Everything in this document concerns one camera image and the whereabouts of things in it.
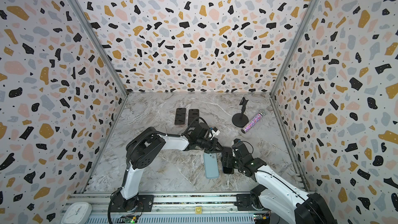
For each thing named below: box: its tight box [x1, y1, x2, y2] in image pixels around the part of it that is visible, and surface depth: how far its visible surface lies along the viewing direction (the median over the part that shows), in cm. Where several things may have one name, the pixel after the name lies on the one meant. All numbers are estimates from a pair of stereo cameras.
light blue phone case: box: [203, 152, 220, 179], surface depth 88 cm
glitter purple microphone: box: [240, 110, 266, 134], surface depth 105 cm
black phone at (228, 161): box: [220, 152, 236, 175], surface depth 78 cm
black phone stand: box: [231, 96, 249, 128], surface depth 106 cm
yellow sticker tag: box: [195, 206, 203, 215], surface depth 73 cm
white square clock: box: [60, 201, 93, 224], surface depth 69 cm
